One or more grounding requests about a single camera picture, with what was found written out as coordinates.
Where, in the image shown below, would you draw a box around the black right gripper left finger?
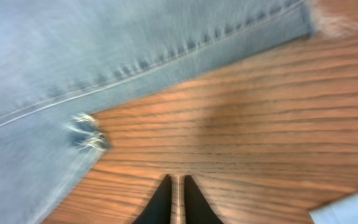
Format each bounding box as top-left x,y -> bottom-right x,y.
132,175 -> 172,224

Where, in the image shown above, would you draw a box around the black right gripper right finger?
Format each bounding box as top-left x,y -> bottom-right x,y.
184,175 -> 223,224

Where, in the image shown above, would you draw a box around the light blue denim jeans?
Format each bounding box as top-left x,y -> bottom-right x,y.
0,0 -> 313,223

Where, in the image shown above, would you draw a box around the light blue t-shirt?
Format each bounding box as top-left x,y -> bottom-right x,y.
309,193 -> 358,224

